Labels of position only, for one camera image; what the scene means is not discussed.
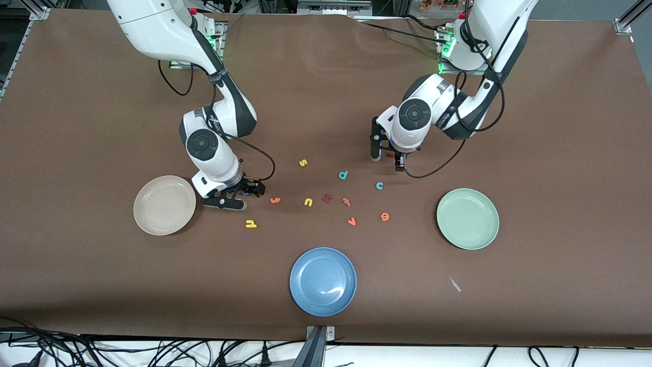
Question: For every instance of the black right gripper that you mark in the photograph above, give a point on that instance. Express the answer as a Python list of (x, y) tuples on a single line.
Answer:
[(248, 184)]

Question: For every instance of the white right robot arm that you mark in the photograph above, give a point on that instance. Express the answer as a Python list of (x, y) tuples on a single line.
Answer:
[(153, 25)]

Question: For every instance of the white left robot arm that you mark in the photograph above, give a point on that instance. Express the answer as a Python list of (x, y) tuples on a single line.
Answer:
[(509, 20)]

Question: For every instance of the dark red letter k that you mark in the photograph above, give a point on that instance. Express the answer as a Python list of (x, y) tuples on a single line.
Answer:
[(327, 198)]

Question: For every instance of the beige plate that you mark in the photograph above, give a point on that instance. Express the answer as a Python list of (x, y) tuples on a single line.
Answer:
[(164, 205)]

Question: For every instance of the green plate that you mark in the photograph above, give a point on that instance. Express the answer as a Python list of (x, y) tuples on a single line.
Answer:
[(467, 219)]

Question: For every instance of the brown table cover sheet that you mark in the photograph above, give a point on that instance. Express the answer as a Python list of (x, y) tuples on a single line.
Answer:
[(326, 102)]

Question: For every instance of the blue plate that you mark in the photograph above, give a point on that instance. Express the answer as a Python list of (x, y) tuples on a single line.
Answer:
[(323, 282)]

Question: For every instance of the white paper scrap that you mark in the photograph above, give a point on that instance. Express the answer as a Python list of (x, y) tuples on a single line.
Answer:
[(455, 284)]

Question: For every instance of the orange brown clutter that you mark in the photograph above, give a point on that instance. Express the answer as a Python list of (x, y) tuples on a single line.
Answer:
[(438, 4)]

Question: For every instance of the grey power strip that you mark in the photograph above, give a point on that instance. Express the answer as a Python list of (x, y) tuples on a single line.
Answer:
[(336, 7)]

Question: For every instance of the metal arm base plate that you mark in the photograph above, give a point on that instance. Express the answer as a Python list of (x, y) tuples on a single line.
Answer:
[(458, 72), (183, 65)]

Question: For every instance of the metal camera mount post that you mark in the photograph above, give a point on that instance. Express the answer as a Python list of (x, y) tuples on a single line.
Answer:
[(318, 336)]

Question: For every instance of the aluminium frame rail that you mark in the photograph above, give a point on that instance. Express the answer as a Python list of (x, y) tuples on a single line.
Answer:
[(38, 14), (622, 26)]

